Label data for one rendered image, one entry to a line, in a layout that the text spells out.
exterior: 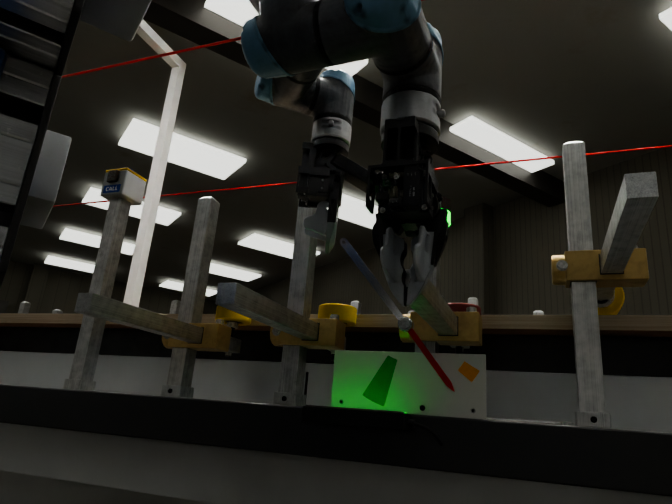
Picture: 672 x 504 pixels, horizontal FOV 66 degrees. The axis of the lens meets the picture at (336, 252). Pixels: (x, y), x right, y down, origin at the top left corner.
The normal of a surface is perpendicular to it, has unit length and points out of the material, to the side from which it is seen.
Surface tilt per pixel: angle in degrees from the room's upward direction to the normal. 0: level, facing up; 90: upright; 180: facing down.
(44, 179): 90
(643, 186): 90
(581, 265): 90
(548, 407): 90
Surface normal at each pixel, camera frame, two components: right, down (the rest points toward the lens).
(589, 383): -0.36, -0.32
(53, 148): 0.57, -0.21
